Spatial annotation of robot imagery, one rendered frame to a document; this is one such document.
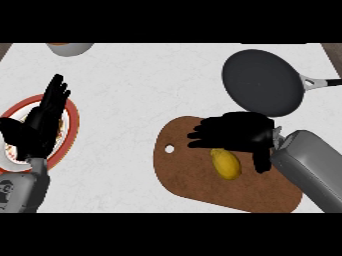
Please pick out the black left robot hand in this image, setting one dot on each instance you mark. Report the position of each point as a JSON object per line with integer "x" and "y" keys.
{"x": 34, "y": 130}

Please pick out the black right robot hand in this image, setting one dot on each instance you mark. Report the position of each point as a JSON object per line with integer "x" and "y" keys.
{"x": 238, "y": 131}

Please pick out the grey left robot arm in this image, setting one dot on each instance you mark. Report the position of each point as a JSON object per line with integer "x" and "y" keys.
{"x": 19, "y": 190}

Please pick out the dark grey frying pan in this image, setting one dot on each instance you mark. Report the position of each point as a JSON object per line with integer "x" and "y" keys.
{"x": 264, "y": 83}

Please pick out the brown wooden cutting board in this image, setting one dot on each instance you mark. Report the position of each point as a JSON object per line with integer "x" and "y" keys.
{"x": 204, "y": 180}

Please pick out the red rimmed white plate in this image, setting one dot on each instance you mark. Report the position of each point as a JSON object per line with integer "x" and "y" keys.
{"x": 68, "y": 133}

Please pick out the grey bowl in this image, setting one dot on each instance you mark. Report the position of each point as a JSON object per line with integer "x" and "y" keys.
{"x": 69, "y": 48}

